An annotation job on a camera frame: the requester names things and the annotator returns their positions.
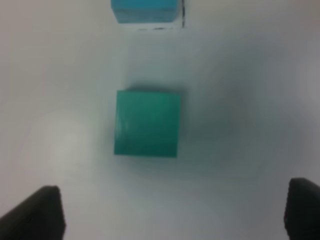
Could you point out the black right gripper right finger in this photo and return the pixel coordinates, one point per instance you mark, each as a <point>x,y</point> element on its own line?
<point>302,210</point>

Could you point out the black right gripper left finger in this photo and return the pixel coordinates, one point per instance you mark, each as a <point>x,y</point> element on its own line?
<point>38,217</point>

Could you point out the green block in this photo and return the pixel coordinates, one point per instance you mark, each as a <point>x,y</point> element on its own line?
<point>147,124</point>

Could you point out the blue block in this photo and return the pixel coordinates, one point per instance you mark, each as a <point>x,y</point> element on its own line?
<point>145,11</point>

